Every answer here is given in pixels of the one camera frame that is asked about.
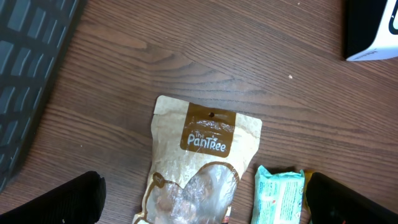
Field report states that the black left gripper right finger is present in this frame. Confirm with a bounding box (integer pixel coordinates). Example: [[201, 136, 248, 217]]
[[305, 172, 397, 224]]

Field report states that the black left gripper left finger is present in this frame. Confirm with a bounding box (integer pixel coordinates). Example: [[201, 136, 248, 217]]
[[1, 171, 106, 224]]

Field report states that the teal snack packet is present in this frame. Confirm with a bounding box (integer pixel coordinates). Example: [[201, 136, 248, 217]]
[[251, 166, 305, 224]]

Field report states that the beige Pantree snack pouch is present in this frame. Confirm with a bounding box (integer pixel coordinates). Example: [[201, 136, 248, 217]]
[[133, 95, 262, 223]]

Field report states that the white barcode scanner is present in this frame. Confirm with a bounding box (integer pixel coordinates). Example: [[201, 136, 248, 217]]
[[344, 0, 397, 62]]

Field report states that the dark grey plastic basket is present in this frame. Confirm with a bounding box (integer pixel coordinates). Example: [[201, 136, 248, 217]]
[[0, 0, 87, 190]]

